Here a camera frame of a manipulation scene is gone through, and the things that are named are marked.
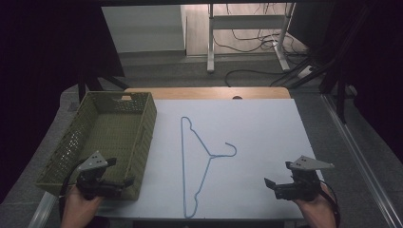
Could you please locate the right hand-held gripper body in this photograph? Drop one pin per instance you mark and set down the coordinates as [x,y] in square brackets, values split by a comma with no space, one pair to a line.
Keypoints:
[301,186]

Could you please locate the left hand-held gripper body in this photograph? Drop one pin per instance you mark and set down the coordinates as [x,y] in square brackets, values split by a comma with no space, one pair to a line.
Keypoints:
[92,185]

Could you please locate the green plastic basket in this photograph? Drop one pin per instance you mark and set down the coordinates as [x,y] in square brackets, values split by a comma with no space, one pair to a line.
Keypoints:
[111,133]

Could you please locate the person's left hand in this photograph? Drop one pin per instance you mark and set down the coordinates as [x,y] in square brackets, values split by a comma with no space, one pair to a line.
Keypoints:
[80,207]

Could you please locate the person's right hand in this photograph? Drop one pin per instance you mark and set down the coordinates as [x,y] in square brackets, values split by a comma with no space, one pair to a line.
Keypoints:
[315,207]

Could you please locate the white table mat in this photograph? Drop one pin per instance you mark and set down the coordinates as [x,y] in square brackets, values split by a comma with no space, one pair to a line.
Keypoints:
[259,133]

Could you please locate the black stand legs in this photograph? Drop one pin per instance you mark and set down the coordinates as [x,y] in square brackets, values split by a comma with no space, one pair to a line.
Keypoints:
[92,84]

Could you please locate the dark round table grommet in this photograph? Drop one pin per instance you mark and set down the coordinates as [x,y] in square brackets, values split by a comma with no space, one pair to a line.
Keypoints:
[237,97]

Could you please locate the black metal stand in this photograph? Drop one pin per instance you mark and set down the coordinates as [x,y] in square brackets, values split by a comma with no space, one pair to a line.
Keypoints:
[340,95]

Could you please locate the white power strip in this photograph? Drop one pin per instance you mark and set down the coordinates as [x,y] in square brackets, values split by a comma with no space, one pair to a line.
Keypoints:
[305,72]

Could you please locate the dark curtain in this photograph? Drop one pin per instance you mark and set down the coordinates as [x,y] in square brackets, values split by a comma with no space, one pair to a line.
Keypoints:
[41,63]
[380,79]

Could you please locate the white cabinet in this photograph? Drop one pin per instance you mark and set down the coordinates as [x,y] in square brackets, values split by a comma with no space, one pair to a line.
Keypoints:
[142,28]

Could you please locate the aluminium rail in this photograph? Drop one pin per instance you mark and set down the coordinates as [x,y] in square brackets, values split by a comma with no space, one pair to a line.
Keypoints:
[42,210]
[358,152]

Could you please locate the white metal desk frame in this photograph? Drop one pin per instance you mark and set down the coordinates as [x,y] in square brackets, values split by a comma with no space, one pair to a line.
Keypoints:
[247,22]

